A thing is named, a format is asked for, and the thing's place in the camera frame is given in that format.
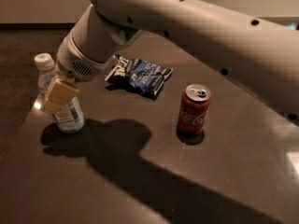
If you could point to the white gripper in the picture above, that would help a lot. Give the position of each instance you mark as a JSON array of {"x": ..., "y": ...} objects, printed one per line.
[{"x": 78, "y": 63}]

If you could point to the clear plastic water bottle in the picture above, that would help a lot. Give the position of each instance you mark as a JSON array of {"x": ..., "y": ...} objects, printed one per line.
[{"x": 70, "y": 118}]

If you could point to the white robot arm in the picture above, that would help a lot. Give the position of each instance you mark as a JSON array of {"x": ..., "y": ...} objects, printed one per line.
[{"x": 259, "y": 56}]

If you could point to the blue chip bag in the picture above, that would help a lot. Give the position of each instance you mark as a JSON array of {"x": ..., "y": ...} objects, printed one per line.
[{"x": 138, "y": 75}]

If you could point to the red Coca-Cola can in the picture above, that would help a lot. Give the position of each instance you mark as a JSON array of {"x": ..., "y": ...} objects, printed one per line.
[{"x": 195, "y": 102}]

